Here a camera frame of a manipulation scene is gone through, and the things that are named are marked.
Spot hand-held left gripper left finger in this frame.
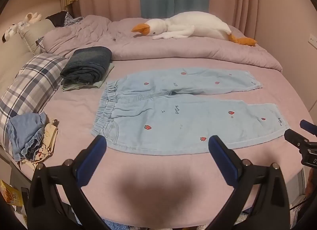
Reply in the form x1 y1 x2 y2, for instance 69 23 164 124
26 134 111 230

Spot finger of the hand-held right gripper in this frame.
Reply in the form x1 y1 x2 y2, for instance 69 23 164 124
284 129 310 153
300 119 317 135

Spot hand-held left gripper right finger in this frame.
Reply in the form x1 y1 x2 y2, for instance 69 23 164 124
208 134 291 230

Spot light blue strawberry pants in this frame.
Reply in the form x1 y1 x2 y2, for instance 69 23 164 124
91 68 291 156

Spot cream printed cloth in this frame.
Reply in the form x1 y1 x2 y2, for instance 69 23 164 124
21 119 59 163

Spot bed with pink sheet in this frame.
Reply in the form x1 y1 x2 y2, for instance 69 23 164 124
0 14 315 228

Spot crumpled blue shorts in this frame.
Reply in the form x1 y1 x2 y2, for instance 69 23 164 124
7 112 47 161

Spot folded pale green cloth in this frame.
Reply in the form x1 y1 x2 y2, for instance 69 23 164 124
62 63 115 92

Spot yellow snack packet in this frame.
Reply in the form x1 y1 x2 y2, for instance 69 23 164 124
0 179 24 207

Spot folded dark jeans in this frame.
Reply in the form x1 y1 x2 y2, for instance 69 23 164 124
60 46 112 85

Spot plaid pillow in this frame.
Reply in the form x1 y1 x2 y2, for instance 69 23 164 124
0 53 69 151

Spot pink quilt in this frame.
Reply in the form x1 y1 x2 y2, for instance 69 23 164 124
42 15 283 73

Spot cream padded headboard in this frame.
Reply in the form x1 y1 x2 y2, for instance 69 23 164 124
0 20 37 92

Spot white goose plush toy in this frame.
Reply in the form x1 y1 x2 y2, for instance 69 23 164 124
131 12 258 46

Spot beige pillow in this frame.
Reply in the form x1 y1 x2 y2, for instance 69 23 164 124
17 19 55 54

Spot blue plaid cloth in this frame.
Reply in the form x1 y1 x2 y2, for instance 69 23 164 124
64 12 84 26

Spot dark garment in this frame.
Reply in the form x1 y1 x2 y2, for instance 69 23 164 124
45 11 68 28

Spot white dog plush toy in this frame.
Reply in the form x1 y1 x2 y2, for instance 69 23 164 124
2 23 20 43

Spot cream plush toy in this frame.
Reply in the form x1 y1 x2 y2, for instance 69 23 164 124
17 12 42 28

